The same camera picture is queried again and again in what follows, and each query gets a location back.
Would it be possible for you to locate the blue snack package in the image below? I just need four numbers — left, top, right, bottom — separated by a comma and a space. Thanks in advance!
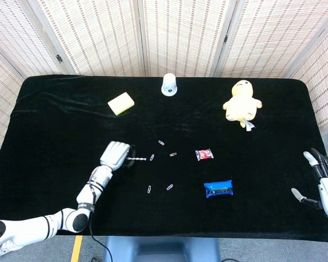
203, 179, 234, 199

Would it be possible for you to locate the white paper cup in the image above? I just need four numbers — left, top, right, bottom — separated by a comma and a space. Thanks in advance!
161, 73, 178, 97

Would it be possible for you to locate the woven folding screen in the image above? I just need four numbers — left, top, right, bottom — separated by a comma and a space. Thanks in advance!
0, 0, 328, 150

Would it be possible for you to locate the yellow sponge block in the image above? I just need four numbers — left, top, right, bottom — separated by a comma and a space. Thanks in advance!
107, 92, 135, 116

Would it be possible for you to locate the red snack packet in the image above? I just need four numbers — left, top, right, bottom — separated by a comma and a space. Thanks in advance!
195, 148, 214, 162

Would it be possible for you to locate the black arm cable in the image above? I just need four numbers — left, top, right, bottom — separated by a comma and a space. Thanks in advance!
87, 177, 113, 262

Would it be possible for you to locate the yellow plush toy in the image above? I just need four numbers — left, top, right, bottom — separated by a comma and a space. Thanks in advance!
222, 79, 263, 132

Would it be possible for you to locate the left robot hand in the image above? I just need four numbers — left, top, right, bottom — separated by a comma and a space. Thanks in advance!
99, 141, 139, 170

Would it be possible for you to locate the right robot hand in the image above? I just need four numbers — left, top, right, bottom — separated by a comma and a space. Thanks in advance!
291, 148, 328, 219

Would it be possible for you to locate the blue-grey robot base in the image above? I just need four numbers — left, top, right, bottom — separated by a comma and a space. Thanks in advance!
102, 236, 225, 262

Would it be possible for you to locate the black velvet tablecloth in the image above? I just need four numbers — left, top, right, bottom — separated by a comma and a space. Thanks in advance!
0, 75, 328, 243

